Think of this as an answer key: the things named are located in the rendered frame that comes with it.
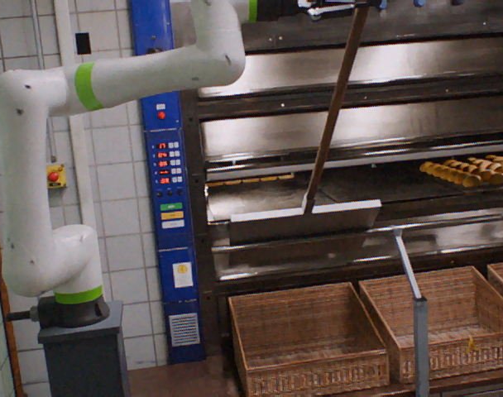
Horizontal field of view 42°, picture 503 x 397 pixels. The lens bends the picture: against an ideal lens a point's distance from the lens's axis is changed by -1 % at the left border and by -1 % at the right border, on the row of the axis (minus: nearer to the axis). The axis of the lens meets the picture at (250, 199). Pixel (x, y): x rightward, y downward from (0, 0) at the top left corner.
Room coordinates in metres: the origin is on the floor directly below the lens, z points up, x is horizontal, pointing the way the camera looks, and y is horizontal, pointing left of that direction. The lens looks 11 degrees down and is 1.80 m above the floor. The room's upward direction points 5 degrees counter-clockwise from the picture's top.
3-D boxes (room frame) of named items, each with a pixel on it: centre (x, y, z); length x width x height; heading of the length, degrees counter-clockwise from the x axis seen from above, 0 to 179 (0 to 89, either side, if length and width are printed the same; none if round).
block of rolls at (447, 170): (3.34, -1.23, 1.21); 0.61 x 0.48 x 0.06; 7
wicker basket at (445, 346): (2.57, -0.75, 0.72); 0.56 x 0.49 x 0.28; 99
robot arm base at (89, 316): (1.63, 0.53, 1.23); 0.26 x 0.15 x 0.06; 98
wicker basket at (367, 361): (2.49, -0.17, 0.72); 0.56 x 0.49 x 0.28; 98
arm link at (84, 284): (1.63, 0.48, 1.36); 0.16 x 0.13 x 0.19; 158
